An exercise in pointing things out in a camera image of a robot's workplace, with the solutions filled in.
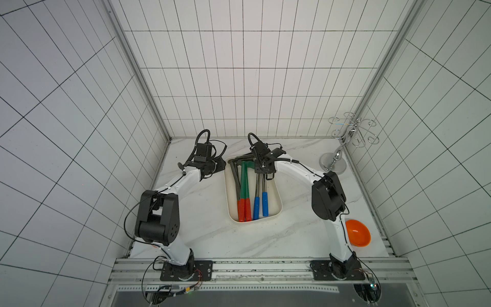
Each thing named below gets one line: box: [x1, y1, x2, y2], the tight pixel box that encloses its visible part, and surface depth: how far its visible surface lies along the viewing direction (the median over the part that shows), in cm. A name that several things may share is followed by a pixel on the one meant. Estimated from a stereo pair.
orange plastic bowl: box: [345, 219, 372, 247], surface depth 81 cm
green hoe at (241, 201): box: [237, 160, 247, 222], surface depth 91 cm
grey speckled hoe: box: [227, 153, 255, 201], surface depth 102 cm
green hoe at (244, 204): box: [237, 160, 256, 222], surface depth 90 cm
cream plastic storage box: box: [225, 155, 283, 222], surface depth 93 cm
